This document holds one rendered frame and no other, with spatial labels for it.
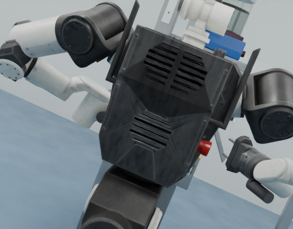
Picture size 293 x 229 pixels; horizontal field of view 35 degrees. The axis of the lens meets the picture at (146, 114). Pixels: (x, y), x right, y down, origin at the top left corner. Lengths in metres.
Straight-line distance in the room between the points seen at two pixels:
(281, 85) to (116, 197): 0.43
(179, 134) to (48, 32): 0.42
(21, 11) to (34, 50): 4.58
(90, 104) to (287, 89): 0.57
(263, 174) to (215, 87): 0.52
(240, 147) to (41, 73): 0.65
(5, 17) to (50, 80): 4.57
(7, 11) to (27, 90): 0.95
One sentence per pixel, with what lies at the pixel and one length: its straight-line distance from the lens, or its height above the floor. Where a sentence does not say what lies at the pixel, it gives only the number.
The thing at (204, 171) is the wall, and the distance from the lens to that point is 5.16.
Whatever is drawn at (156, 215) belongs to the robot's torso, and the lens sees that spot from 1.11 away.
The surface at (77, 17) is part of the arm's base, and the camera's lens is 1.03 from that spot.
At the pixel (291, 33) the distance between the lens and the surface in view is 1.74.
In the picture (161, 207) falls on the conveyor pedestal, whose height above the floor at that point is 0.58.
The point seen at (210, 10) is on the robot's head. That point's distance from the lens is 1.07.
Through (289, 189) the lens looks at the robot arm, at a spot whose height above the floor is 0.98.
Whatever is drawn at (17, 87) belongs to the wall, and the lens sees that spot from 5.74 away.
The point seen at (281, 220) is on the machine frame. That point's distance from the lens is 3.00.
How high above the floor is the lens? 1.23
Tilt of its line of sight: 9 degrees down
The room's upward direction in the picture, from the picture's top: 22 degrees clockwise
